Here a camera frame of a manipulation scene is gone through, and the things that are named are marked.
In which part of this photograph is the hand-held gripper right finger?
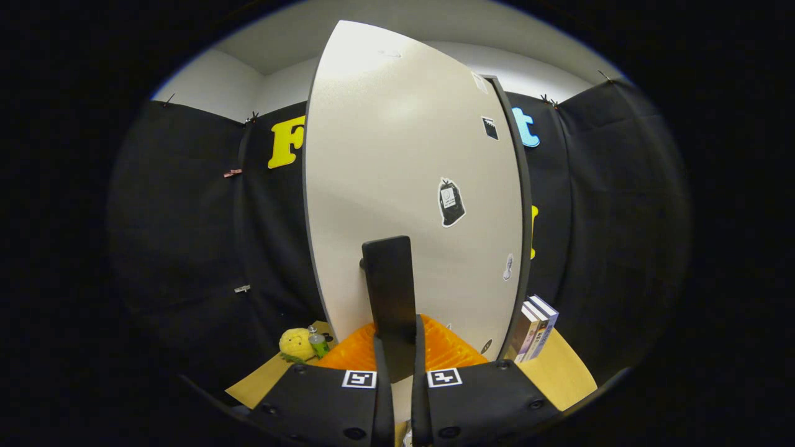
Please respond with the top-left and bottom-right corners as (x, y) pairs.
(410, 314), (563, 447)

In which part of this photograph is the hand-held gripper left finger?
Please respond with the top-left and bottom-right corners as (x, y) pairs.
(248, 314), (395, 447)

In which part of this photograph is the black door handle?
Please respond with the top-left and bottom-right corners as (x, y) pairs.
(359, 235), (418, 382)

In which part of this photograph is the grey shoe cabinet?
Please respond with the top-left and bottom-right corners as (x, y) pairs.
(481, 74), (534, 361)

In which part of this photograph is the beige shoe cabinet door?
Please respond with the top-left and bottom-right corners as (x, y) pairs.
(302, 20), (525, 426)

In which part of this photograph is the green drink bottle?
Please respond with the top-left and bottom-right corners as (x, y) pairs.
(307, 325), (332, 359)

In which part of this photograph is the yellow plush toy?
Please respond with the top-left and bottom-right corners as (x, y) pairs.
(278, 328), (317, 364)

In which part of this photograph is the black backdrop cloth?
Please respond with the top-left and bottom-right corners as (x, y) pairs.
(106, 78), (693, 404)

